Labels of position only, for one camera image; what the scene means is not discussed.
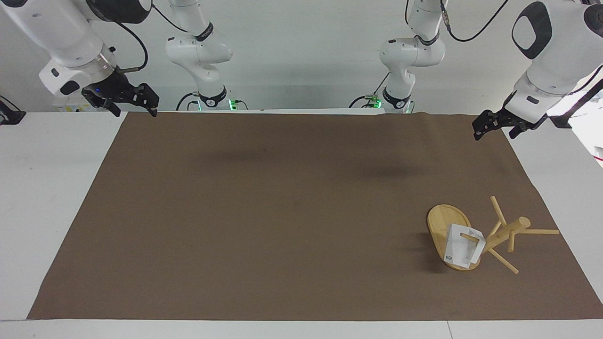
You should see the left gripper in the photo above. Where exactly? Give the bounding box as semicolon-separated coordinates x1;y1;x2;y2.
473;107;548;141

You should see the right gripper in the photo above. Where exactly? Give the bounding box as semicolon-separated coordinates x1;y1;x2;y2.
81;67;160;118

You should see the wooden cup rack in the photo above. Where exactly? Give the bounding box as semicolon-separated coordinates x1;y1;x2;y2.
426;195;561;275

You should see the black stand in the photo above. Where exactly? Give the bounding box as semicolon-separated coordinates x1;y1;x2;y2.
0;96;27;126
550;79;603;129

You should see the white square mug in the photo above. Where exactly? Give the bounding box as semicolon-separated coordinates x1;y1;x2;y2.
442;223;486;270

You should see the black cable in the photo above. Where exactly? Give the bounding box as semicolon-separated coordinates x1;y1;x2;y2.
440;0;511;43
176;92;202;112
113;20;150;74
151;3;190;34
349;72;391;109
571;65;603;94

